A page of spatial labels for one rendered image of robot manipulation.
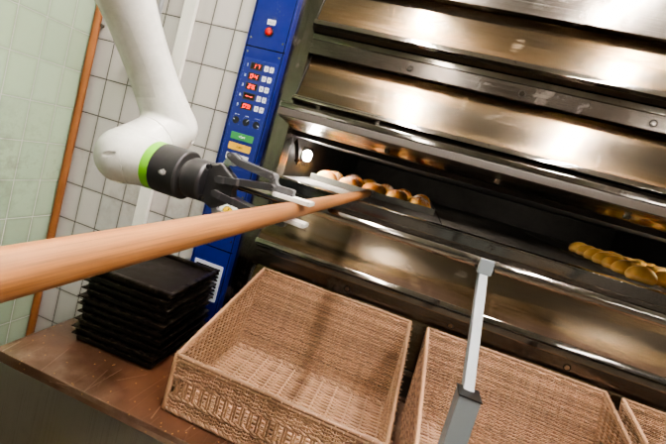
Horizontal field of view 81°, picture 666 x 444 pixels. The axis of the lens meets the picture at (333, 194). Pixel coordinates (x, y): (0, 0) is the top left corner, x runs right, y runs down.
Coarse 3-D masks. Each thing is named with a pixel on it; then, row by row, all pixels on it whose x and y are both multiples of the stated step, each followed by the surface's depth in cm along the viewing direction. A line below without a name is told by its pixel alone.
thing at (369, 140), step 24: (288, 120) 130; (312, 120) 122; (360, 144) 132; (384, 144) 120; (408, 144) 116; (456, 168) 123; (480, 168) 112; (504, 168) 110; (528, 192) 124; (552, 192) 113; (576, 192) 106; (600, 192) 105; (648, 216) 105
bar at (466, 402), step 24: (264, 192) 102; (336, 216) 98; (408, 240) 94; (432, 240) 94; (480, 264) 90; (504, 264) 90; (480, 288) 87; (552, 288) 87; (576, 288) 86; (480, 312) 83; (624, 312) 84; (648, 312) 83; (480, 336) 80; (456, 408) 71; (456, 432) 71
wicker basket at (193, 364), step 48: (288, 288) 136; (240, 336) 135; (288, 336) 133; (336, 336) 131; (384, 336) 128; (192, 384) 95; (240, 384) 92; (288, 384) 120; (336, 384) 127; (384, 384) 125; (240, 432) 96; (288, 432) 101; (336, 432) 106; (384, 432) 97
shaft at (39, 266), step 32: (352, 192) 120; (160, 224) 33; (192, 224) 36; (224, 224) 41; (256, 224) 49; (0, 256) 20; (32, 256) 21; (64, 256) 23; (96, 256) 25; (128, 256) 28; (160, 256) 32; (0, 288) 20; (32, 288) 21
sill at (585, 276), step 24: (312, 192) 138; (336, 192) 141; (384, 216) 133; (408, 216) 131; (456, 240) 128; (480, 240) 126; (528, 264) 123; (552, 264) 121; (624, 288) 117; (648, 288) 118
